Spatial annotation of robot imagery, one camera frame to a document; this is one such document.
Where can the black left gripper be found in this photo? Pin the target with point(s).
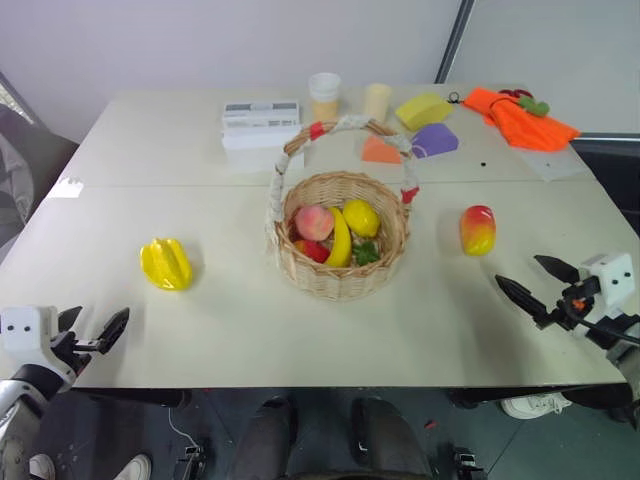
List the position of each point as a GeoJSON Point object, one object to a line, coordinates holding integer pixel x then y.
{"type": "Point", "coordinates": [70, 352]}

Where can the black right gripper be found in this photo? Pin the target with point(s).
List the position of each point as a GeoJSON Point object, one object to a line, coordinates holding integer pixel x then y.
{"type": "Point", "coordinates": [570, 305]}

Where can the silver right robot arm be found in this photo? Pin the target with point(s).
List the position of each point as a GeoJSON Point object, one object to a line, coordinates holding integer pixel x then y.
{"type": "Point", "coordinates": [624, 372]}

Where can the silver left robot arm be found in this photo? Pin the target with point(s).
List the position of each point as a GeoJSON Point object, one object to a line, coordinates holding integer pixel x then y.
{"type": "Point", "coordinates": [20, 415]}

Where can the red and yellow mango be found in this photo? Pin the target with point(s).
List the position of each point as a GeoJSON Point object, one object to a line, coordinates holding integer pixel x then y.
{"type": "Point", "coordinates": [478, 230]}

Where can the yellow starfruit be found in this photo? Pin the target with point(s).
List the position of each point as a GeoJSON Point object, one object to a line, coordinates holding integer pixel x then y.
{"type": "Point", "coordinates": [166, 264]}

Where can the white sneaker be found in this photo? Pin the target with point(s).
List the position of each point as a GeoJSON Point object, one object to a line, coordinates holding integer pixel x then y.
{"type": "Point", "coordinates": [535, 404]}
{"type": "Point", "coordinates": [132, 467]}
{"type": "Point", "coordinates": [42, 466]}

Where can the orange cloth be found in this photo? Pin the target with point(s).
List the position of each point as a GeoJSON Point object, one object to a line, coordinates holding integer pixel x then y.
{"type": "Point", "coordinates": [525, 125]}

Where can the dark chair with grey cloth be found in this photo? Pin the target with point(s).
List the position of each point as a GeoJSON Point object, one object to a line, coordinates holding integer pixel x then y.
{"type": "Point", "coordinates": [25, 170]}

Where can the green leafy sprig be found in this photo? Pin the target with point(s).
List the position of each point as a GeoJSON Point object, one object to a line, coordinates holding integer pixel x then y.
{"type": "Point", "coordinates": [366, 252]}

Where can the red and green felt toy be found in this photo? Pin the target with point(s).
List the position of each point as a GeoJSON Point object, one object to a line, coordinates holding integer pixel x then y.
{"type": "Point", "coordinates": [532, 104]}

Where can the purple sponge block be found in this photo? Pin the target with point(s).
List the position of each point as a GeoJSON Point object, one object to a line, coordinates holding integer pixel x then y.
{"type": "Point", "coordinates": [436, 139]}

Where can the yellow lemon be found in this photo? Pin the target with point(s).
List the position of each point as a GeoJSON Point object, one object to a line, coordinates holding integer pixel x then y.
{"type": "Point", "coordinates": [361, 216]}

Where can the yellow banana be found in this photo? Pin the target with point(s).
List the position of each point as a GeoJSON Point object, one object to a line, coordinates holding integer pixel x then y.
{"type": "Point", "coordinates": [341, 240]}

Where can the dark rounded shape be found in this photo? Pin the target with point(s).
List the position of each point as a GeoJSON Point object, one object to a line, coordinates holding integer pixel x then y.
{"type": "Point", "coordinates": [267, 435]}
{"type": "Point", "coordinates": [385, 440]}

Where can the orange sponge block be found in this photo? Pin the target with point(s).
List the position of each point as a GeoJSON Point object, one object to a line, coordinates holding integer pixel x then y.
{"type": "Point", "coordinates": [380, 151]}

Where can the yellow sponge block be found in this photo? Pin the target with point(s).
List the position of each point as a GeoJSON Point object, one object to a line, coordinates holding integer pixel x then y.
{"type": "Point", "coordinates": [422, 111]}

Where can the red strawberry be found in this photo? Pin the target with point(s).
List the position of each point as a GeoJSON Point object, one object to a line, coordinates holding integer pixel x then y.
{"type": "Point", "coordinates": [310, 249]}

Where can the pink peach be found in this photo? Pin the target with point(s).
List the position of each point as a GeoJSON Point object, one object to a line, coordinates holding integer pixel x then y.
{"type": "Point", "coordinates": [314, 222]}

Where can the cream cylinder cup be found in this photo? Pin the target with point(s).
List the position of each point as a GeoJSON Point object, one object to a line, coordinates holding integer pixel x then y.
{"type": "Point", "coordinates": [377, 101]}

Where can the white box with printed label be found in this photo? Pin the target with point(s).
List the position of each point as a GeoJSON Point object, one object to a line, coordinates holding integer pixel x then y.
{"type": "Point", "coordinates": [257, 132]}

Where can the clear cup with beige grains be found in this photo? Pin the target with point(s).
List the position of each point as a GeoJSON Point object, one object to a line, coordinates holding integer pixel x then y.
{"type": "Point", "coordinates": [325, 97]}

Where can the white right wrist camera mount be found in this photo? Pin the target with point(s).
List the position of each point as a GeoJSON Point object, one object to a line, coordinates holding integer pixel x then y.
{"type": "Point", "coordinates": [612, 277]}

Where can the grey window frame post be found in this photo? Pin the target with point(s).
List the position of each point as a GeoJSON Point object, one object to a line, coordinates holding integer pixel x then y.
{"type": "Point", "coordinates": [454, 40]}

